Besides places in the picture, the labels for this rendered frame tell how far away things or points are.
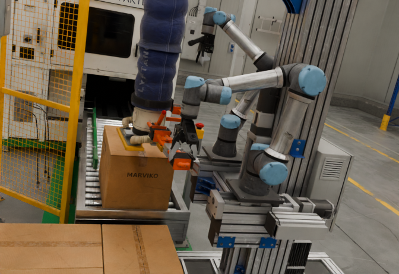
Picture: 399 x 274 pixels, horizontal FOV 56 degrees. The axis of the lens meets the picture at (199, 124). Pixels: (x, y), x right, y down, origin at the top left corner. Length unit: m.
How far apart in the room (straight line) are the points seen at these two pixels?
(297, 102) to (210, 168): 0.83
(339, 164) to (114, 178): 1.28
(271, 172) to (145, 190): 0.99
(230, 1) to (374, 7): 4.83
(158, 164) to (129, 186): 0.22
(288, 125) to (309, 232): 0.55
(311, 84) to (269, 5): 10.32
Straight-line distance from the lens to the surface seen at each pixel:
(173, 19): 1.96
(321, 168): 2.11
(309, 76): 1.58
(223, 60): 11.48
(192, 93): 1.49
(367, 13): 13.57
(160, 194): 2.42
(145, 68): 1.99
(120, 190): 2.36
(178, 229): 2.51
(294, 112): 1.62
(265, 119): 2.01
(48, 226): 2.33
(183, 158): 1.55
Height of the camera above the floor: 1.75
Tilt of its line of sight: 14 degrees down
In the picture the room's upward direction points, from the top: 10 degrees clockwise
